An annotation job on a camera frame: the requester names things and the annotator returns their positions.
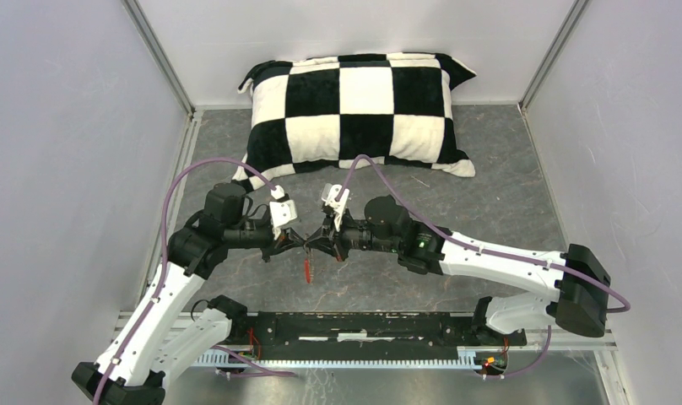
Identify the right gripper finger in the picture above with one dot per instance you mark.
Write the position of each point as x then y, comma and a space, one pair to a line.
320, 235
325, 247

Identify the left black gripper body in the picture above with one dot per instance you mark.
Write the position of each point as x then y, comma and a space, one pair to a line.
259, 237

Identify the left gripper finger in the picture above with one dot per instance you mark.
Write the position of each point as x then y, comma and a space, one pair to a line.
277, 250
294, 238

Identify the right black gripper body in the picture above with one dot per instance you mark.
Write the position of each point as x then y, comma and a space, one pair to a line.
353, 235

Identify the metal keyring with red handle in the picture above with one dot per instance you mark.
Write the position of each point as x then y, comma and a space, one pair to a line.
308, 264

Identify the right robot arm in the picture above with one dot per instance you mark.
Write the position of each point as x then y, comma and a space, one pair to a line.
568, 290

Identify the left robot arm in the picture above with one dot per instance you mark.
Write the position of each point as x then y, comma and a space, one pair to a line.
139, 365

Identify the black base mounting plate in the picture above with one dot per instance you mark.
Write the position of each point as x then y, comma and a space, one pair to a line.
364, 335

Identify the black white checkered pillow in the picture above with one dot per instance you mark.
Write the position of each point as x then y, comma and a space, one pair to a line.
393, 108

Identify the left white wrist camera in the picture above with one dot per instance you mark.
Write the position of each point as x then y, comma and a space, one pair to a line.
282, 211

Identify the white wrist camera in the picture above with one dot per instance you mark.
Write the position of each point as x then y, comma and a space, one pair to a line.
282, 211
334, 199

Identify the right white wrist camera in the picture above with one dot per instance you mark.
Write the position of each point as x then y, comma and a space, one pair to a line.
334, 199

